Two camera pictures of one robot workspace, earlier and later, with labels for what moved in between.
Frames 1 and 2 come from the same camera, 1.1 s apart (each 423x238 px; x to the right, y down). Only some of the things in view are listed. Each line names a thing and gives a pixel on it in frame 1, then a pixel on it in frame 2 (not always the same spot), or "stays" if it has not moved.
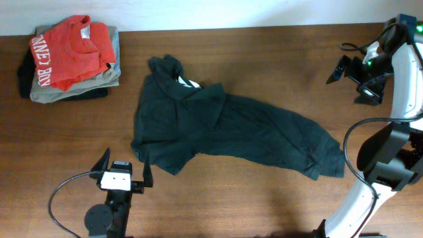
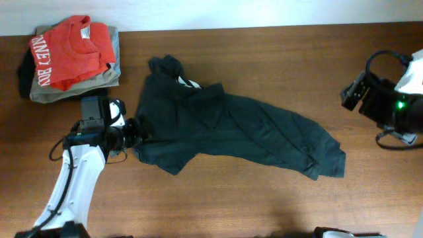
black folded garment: (26, 74) stays
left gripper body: (121, 200) → (130, 132)
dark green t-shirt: (177, 118) stays
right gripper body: (375, 69) → (382, 101)
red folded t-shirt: (72, 50) stays
